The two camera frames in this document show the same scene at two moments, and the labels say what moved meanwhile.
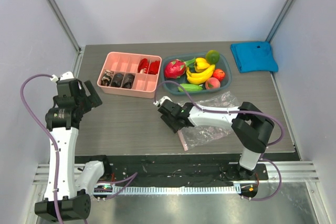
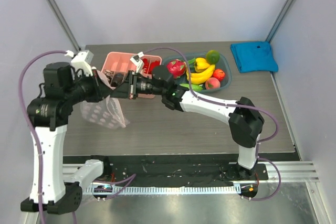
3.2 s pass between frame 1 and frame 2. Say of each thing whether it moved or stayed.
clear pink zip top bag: moved
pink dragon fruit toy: stayed
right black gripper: moved
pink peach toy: stayed
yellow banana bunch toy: stayed
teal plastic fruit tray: stayed
